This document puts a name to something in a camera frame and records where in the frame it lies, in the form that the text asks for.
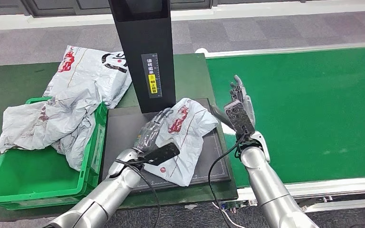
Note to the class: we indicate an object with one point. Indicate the green conveyor belt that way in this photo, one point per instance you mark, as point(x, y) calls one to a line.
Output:
point(327, 94)

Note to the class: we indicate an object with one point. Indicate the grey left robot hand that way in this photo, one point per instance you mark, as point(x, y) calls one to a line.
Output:
point(149, 135)

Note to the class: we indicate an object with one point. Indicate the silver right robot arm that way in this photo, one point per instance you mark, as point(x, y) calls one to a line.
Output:
point(270, 188)

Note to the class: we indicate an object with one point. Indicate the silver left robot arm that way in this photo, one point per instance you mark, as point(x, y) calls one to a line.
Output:
point(107, 195)

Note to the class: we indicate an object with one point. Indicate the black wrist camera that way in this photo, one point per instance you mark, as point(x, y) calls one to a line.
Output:
point(163, 154)
point(239, 118)

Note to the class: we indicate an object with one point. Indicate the black inbound scanner machine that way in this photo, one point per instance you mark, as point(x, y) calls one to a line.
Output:
point(122, 132)

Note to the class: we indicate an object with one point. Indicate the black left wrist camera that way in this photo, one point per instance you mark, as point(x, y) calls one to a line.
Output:
point(163, 154)

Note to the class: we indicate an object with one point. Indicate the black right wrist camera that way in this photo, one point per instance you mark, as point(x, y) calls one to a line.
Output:
point(239, 118)

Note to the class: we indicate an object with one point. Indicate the large grey mailer black print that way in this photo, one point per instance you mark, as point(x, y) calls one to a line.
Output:
point(88, 74)

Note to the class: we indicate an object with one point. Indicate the small white tab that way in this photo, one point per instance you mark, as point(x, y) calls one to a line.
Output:
point(190, 207)

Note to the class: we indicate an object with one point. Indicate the green plastic crate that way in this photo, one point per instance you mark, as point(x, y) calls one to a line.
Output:
point(28, 182)

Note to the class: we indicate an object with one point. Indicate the white round cap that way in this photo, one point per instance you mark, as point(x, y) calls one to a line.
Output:
point(201, 50)

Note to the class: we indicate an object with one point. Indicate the grey mailer parcel red print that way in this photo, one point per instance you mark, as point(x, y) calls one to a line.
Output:
point(75, 141)
point(188, 132)
point(44, 122)

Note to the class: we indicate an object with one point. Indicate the small green circuit board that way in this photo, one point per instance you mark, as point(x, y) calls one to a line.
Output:
point(233, 206)

